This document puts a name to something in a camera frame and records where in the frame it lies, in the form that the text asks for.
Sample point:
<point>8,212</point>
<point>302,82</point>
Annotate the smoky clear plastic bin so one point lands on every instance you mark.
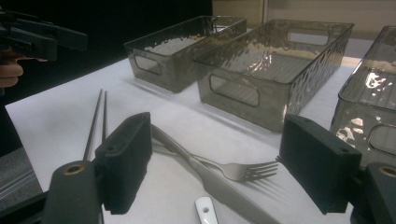
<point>267,105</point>
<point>174,74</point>
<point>358,124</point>

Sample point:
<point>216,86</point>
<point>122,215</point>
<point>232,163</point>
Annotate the steel table knife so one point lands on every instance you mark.
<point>214,183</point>

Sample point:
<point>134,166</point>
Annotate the dark metal chopstick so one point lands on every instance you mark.
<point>92,124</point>
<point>104,118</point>

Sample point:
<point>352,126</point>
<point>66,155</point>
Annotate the white spoon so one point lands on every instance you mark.
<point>206,211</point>

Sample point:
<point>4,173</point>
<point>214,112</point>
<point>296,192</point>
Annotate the aluminium floor rail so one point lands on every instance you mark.
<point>15,188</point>

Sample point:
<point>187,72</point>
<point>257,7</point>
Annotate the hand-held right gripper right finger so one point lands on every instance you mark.
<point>317,161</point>

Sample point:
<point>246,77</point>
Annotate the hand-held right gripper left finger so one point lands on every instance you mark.
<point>124,161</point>

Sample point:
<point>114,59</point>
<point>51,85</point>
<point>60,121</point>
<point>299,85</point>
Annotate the steel fork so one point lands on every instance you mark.
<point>239,171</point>

